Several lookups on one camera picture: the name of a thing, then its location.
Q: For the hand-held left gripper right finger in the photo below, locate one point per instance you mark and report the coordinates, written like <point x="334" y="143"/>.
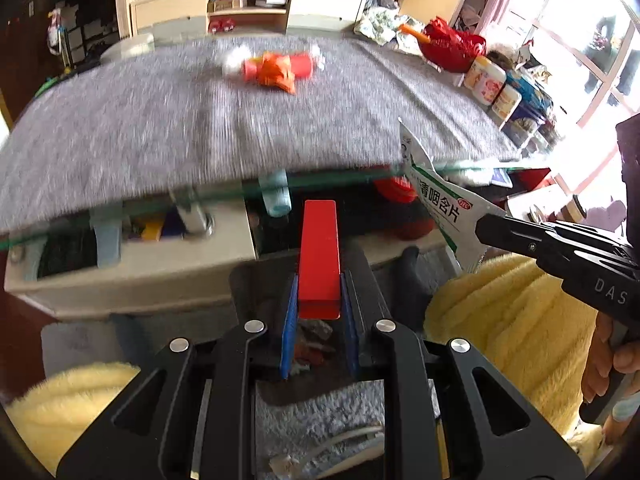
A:
<point x="350" y="340"/>

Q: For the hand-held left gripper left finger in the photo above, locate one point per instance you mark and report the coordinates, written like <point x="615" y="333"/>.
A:
<point x="289" y="330"/>

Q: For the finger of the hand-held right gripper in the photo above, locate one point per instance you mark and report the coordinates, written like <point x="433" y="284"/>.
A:
<point x="520" y="230"/>
<point x="520" y="250"/>

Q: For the red rectangular box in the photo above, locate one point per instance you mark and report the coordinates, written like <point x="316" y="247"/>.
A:
<point x="318" y="260"/>

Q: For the white green sachet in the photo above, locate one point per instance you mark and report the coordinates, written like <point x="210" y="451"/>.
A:
<point x="440" y="200"/>

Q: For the person's right hand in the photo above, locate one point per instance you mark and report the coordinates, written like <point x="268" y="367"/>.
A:
<point x="600" y="360"/>

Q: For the yellow fleece pants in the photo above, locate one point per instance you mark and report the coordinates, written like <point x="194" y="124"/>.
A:
<point x="500" y="310"/>

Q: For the grey fluffy rug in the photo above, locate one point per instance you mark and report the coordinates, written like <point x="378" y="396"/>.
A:
<point x="310" y="410"/>

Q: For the blue round tin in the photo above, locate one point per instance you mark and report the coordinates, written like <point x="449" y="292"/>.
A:
<point x="530" y="105"/>

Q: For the white labelled bottle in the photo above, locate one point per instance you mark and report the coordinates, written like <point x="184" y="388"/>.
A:
<point x="492" y="85"/>
<point x="506" y="102"/>
<point x="475" y="77"/>

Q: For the beige table base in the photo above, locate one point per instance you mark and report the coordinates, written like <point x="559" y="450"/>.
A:
<point x="150" y="270"/>

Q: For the red plastic basket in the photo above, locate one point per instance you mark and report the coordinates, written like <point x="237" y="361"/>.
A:
<point x="450" y="50"/>

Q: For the large window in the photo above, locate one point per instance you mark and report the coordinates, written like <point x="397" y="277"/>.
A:
<point x="585" y="35"/>

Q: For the orange plastic toy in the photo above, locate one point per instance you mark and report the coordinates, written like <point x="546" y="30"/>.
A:
<point x="414" y="33"/>

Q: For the grey woven table mat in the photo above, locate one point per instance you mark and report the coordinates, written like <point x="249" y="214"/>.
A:
<point x="150" y="125"/>

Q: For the floral crumpled fabric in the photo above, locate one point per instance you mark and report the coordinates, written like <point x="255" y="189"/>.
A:
<point x="380" y="25"/>

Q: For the orange red tube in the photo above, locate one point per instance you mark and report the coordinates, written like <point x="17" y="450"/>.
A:
<point x="302" y="65"/>

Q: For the red shoes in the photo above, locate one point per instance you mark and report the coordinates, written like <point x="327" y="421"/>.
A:
<point x="222" y="25"/>

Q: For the white round stool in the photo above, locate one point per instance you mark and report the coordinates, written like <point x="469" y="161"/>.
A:
<point x="132" y="45"/>

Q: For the flat cardboard box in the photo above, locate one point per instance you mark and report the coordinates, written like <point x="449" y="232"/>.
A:
<point x="227" y="4"/>

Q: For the beige television cabinet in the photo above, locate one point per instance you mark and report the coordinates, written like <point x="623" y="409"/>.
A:
<point x="170" y="10"/>

